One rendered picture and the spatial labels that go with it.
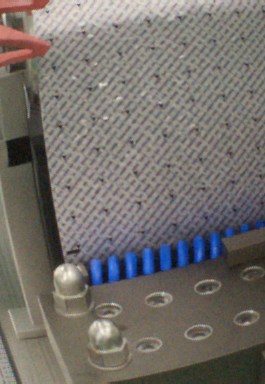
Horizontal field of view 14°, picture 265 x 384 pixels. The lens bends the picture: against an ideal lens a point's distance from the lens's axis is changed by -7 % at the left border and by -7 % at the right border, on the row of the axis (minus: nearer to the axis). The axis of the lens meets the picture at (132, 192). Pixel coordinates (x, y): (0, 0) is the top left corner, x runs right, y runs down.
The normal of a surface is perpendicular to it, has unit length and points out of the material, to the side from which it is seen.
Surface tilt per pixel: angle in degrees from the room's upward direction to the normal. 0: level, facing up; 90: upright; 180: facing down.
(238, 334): 0
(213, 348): 0
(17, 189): 90
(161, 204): 90
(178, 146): 90
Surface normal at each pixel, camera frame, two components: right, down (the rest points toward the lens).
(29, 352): -0.11, -0.87
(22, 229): 0.23, 0.44
